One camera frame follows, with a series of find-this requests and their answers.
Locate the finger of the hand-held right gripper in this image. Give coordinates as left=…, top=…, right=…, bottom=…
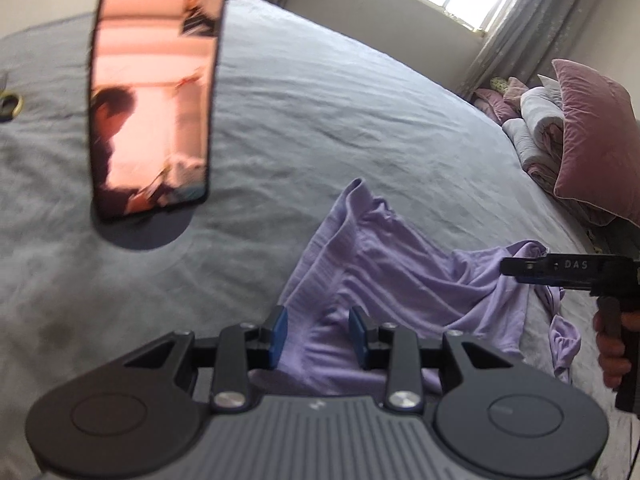
left=501, top=256, right=551, bottom=282

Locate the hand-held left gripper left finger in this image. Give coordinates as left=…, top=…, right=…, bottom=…
left=120, top=306, right=290, bottom=413

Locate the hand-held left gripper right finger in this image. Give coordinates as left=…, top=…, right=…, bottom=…
left=348, top=306, right=507, bottom=411

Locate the lilac knit top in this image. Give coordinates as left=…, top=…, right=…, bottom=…
left=272, top=177, right=583, bottom=397

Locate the person's right hand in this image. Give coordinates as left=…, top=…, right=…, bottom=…
left=593, top=311, right=626, bottom=390

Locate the large pink velvet pillow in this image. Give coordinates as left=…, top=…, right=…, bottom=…
left=551, top=58, right=640, bottom=223

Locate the folded grey pink duvet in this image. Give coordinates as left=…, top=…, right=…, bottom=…
left=501, top=74, right=623, bottom=227

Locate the round black phone stand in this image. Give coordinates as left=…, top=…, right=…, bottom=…
left=91, top=199, right=197, bottom=252

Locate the small pink cushion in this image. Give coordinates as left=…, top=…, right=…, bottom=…
left=471, top=76, right=527, bottom=127

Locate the bed with grey sheet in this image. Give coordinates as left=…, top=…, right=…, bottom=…
left=0, top=0, right=618, bottom=480

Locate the grey curtain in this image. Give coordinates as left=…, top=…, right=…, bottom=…
left=456, top=0, right=617, bottom=102

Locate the smartphone with reflective screen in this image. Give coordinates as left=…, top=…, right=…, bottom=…
left=85, top=0, right=227, bottom=222

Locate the small brass ring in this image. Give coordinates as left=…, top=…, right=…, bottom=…
left=0, top=90, right=24, bottom=122

